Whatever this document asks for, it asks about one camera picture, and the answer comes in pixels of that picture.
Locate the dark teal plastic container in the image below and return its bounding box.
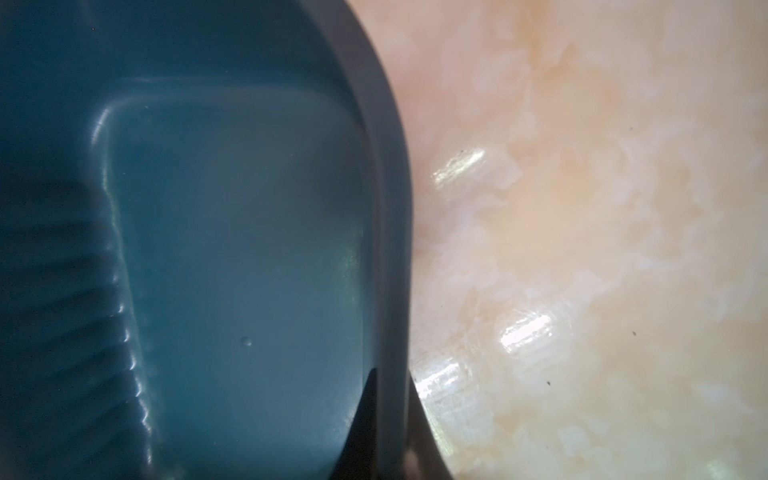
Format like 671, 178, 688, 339
1, 1, 413, 479

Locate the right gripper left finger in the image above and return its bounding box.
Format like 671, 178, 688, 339
329, 369, 378, 480

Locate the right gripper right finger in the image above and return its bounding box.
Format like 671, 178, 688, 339
406, 377, 452, 480

